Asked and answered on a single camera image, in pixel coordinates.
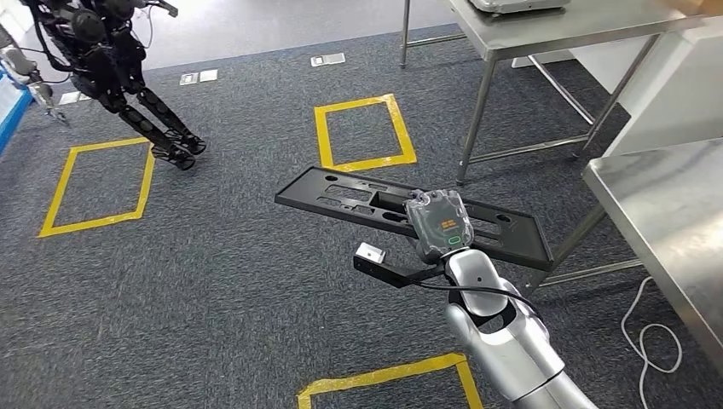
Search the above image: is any white panel board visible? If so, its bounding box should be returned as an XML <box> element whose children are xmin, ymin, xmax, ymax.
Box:
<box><xmin>511</xmin><ymin>16</ymin><xmax>723</xmax><ymax>158</ymax></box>

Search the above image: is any black humanoid robot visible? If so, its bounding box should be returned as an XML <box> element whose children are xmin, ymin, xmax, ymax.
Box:
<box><xmin>20</xmin><ymin>0</ymin><xmax>207</xmax><ymax>171</ymax></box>

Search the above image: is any steel frame table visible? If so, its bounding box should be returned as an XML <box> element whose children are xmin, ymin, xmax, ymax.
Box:
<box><xmin>399</xmin><ymin>0</ymin><xmax>723</xmax><ymax>187</ymax></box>

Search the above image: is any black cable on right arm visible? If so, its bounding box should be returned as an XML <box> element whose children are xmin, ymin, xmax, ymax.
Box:
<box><xmin>414</xmin><ymin>278</ymin><xmax>545</xmax><ymax>324</ymax></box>

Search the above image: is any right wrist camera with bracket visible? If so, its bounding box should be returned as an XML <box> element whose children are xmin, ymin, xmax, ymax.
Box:
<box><xmin>352</xmin><ymin>242</ymin><xmax>448</xmax><ymax>290</ymax></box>

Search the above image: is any white cable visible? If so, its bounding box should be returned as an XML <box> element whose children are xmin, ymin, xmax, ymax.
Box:
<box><xmin>620</xmin><ymin>276</ymin><xmax>684</xmax><ymax>409</ymax></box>

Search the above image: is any white device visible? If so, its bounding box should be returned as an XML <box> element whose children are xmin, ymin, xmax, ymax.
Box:
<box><xmin>468</xmin><ymin>0</ymin><xmax>571</xmax><ymax>14</ymax></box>

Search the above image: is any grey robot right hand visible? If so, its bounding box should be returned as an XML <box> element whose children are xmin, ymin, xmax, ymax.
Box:
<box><xmin>404</xmin><ymin>188</ymin><xmax>476</xmax><ymax>265</ymax></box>

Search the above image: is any cardboard box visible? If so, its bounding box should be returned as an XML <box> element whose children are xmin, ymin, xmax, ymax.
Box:
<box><xmin>657</xmin><ymin>0</ymin><xmax>723</xmax><ymax>18</ymax></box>

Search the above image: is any long black plastic part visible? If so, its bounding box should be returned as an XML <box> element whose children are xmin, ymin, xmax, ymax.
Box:
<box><xmin>275</xmin><ymin>164</ymin><xmax>556</xmax><ymax>274</ymax></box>

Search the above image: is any steel workbench table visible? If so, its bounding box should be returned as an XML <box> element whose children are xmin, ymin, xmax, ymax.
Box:
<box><xmin>525</xmin><ymin>138</ymin><xmax>723</xmax><ymax>377</ymax></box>

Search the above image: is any yellow floor tape square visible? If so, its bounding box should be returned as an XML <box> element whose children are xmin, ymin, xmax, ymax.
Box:
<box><xmin>314</xmin><ymin>93</ymin><xmax>418</xmax><ymax>173</ymax></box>
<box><xmin>38</xmin><ymin>136</ymin><xmax>156</xmax><ymax>239</ymax></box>
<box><xmin>298</xmin><ymin>353</ymin><xmax>486</xmax><ymax>409</ymax></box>

